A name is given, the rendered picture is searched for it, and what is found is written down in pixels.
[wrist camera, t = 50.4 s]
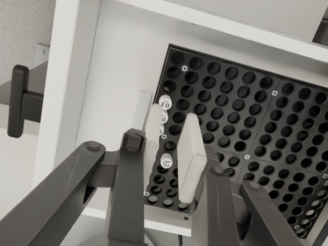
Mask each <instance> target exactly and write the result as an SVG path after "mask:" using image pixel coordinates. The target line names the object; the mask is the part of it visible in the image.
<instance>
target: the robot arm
mask: <svg viewBox="0 0 328 246"><path fill-rule="evenodd" d="M161 117H162V107H161V105H160V104H156V103H154V104H153V105H152V107H151V111H150V115H149V118H148V122H147V126H146V129H145V131H141V130H137V129H134V128H131V129H129V130H127V132H125V133H124V134H123V138H122V142H121V146H120V149H119V150H116V151H106V148H105V146H104V145H103V144H101V143H99V142H96V141H86V142H84V143H82V144H81V145H80V146H78V147H77V148H76V149H75V150H74V151H73V152H72V153H71V154H70V155H69V156H68V157H67V158H66V159H65V160H64V161H63V162H62V163H60V164H59V165H58V166H57V167H56V168H55V169H54V170H53V171H52V172H51V173H50V174H49V175H48V176H47V177H46V178H45V179H44V180H42V181H41V182H40V183H39V184H38V185H37V186H36V187H35V188H34V189H33V190H32V191H31V192H30V193H29V194H28V195H27V196H25V197H24V198H23V199H22V200H21V201H20V202H19V203H18V204H17V205H16V206H15V207H14V208H13V209H12V210H11V211H10V212H9V213H7V214H6V215H5V216H4V217H3V218H2V219H1V220H0V246H60V244H61V243H62V241H63V240H64V238H65V237H66V235H67V234H68V232H69V231H70V229H71V228H72V226H73V225H74V223H75V222H76V221H77V219H78V218H79V216H80V215H81V213H82V212H83V211H84V209H85V208H86V206H87V205H88V203H89V202H90V200H91V199H92V197H93V196H94V194H95V193H96V191H97V188H98V187H107V188H110V192H109V199H108V205H107V211H106V217H105V223H104V229H103V235H102V244H101V246H148V244H147V243H144V191H146V187H147V184H148V181H149V177H150V174H151V171H152V167H153V164H154V161H155V158H156V154H157V151H158V146H159V136H160V127H161ZM177 155H178V184H179V200H180V202H184V203H188V204H189V203H191V202H192V201H193V198H194V195H195V200H194V203H193V205H192V208H191V211H190V213H189V216H191V215H192V223H191V241H190V246H304V245H303V244H302V243H301V241H300V240H299V238H298V237H297V235H296V234H295V232H294V231H293V229H292V228H291V227H290V225H289V224H288V222H287V221H286V219H285V218H284V216H283V215H282V214H281V212H280V211H279V209H278V208H277V206H276V205H275V203H274V202H273V200H272V199H271V198H270V196H269V195H268V193H267V192H266V190H265V189H264V188H263V187H262V186H261V185H260V184H258V183H257V182H255V181H251V180H243V181H242V184H241V185H240V184H238V183H235V182H233V181H231V180H230V179H229V174H228V173H227V172H226V171H225V170H224V169H223V168H221V165H220V162H219V159H218V155H217V153H216V151H215V150H214V149H213V148H209V147H206V146H204V143H203V139H202V135H201V130H200V126H199V121H198V117H197V115H196V114H193V113H189V114H187V117H186V120H185V123H184V126H183V129H182V133H181V136H180V139H179V142H178V145H177Z"/></svg>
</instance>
